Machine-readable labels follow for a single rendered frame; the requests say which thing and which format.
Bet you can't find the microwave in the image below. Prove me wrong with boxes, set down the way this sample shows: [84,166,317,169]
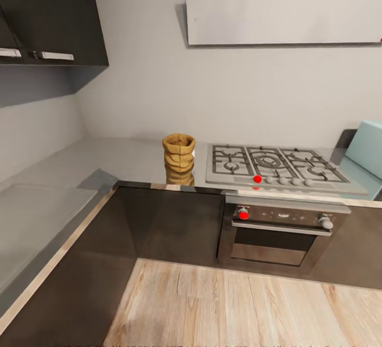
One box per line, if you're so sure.
[345,120,382,180]

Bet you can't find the popcorn bag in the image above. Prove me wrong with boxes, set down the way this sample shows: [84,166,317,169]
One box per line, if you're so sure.
[162,134,196,173]

